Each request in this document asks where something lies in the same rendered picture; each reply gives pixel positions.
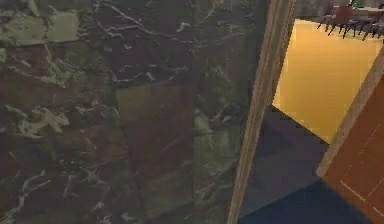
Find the dark red dining chair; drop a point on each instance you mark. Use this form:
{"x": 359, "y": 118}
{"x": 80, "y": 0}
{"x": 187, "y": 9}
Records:
{"x": 370, "y": 23}
{"x": 340, "y": 18}

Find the brown wooden room door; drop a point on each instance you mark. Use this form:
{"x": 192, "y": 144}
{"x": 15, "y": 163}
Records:
{"x": 360, "y": 160}

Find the pale dining table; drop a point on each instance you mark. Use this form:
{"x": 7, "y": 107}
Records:
{"x": 366, "y": 8}

